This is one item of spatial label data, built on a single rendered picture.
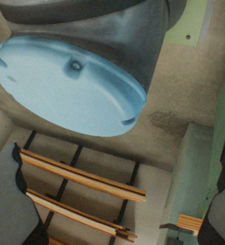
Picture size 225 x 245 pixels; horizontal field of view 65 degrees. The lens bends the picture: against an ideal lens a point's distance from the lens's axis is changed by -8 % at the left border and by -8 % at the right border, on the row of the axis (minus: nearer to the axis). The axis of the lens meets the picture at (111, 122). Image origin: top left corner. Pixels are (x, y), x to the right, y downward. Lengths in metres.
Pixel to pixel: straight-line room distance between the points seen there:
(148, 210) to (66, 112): 2.81
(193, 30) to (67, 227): 2.97
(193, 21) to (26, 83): 0.31
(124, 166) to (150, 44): 2.96
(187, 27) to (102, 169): 2.87
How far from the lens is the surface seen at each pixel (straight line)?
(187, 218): 0.69
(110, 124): 0.17
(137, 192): 2.55
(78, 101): 0.16
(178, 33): 0.41
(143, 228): 2.94
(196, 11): 0.39
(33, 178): 3.48
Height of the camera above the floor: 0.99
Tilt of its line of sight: 27 degrees down
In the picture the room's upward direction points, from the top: 158 degrees counter-clockwise
